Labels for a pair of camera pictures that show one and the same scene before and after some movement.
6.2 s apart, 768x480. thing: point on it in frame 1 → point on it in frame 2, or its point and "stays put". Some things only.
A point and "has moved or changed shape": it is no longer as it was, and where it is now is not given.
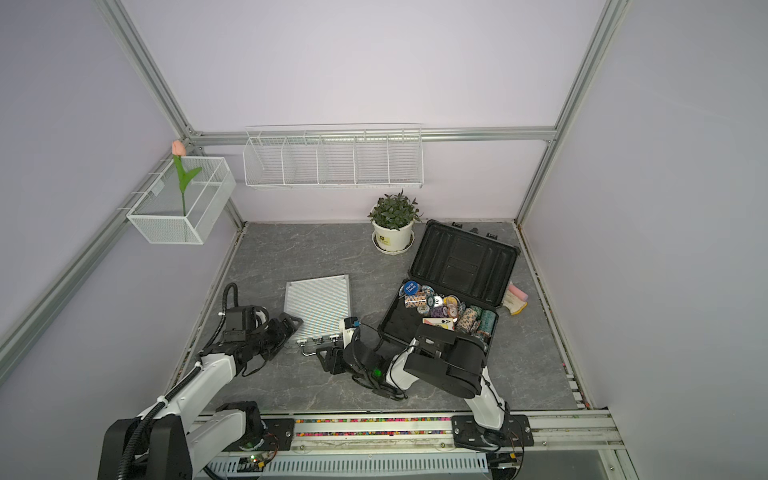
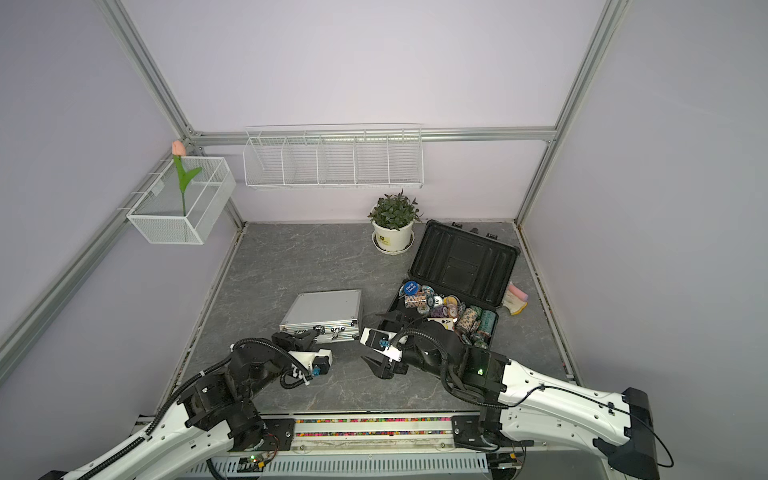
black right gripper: (331, 357) → (382, 370)
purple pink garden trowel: (516, 291) stays put
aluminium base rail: (567, 431) stays put
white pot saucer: (394, 252) stays put
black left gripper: (281, 335) → (292, 342)
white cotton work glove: (514, 304) stays put
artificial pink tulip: (179, 150) stays put
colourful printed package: (413, 301) stays put
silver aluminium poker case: (322, 304) has moved or changed shape
